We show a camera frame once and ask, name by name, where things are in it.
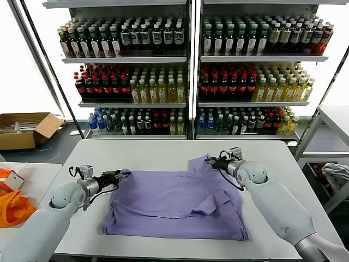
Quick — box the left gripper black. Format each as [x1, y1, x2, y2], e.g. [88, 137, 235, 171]
[99, 169, 130, 188]

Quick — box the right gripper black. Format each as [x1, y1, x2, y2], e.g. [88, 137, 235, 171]
[203, 157, 229, 171]

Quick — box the purple t-shirt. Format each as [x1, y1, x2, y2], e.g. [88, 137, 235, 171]
[100, 154, 249, 241]

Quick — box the white side table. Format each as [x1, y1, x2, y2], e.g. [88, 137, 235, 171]
[0, 162, 63, 262]

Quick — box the black storage crate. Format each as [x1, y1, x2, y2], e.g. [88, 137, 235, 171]
[301, 161, 335, 207]

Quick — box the orange and white carton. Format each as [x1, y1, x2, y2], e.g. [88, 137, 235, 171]
[0, 168, 26, 197]

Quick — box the white strips bundle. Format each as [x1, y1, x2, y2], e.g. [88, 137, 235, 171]
[0, 120, 38, 134]

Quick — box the red fabric item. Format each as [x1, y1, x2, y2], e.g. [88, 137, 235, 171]
[312, 164, 333, 197]

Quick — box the open cardboard box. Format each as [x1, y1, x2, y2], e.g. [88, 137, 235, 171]
[0, 112, 66, 151]

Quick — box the orange plastic bag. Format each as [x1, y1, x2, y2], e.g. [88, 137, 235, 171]
[0, 189, 38, 229]

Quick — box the grey metal shelf unit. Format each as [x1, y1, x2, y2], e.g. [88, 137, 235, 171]
[42, 0, 196, 141]
[192, 0, 329, 141]

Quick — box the green-cap dark drink bottle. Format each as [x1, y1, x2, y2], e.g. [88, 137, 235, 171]
[225, 24, 235, 57]
[88, 26, 101, 58]
[77, 26, 91, 58]
[247, 23, 258, 57]
[68, 26, 80, 58]
[236, 24, 247, 57]
[109, 25, 122, 58]
[258, 23, 269, 57]
[213, 24, 224, 57]
[203, 24, 213, 57]
[98, 26, 111, 58]

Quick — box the black slanted pole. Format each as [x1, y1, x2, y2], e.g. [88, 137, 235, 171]
[317, 50, 349, 107]
[21, 0, 85, 135]

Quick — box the grey crumpled cloth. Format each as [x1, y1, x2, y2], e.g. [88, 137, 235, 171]
[321, 162, 349, 189]

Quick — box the white-cap dark bottle grey label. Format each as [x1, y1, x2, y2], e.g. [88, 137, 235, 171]
[152, 23, 164, 57]
[120, 24, 131, 57]
[141, 23, 152, 57]
[163, 23, 174, 57]
[173, 23, 185, 57]
[130, 23, 142, 57]

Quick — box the reddish-brown drink bottle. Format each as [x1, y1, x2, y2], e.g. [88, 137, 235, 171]
[59, 27, 70, 58]

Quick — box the dark bottle navy label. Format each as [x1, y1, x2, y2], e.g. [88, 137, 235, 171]
[290, 23, 302, 54]

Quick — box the dark bottle blue label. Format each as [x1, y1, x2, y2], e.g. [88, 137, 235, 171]
[311, 23, 324, 54]

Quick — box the red drink bottle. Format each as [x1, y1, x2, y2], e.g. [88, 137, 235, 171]
[321, 24, 335, 55]

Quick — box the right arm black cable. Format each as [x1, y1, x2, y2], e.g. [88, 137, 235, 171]
[216, 168, 245, 192]

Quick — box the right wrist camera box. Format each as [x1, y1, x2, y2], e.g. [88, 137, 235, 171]
[228, 146, 243, 160]

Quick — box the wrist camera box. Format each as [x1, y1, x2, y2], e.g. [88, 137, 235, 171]
[80, 164, 95, 180]
[228, 146, 243, 160]

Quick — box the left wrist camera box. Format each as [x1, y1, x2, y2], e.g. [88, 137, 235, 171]
[80, 164, 95, 180]

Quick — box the white metal frame table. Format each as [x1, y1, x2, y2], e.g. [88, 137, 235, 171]
[294, 105, 349, 215]

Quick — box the grey slanted frame post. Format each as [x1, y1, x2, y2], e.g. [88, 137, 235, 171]
[9, 0, 66, 120]

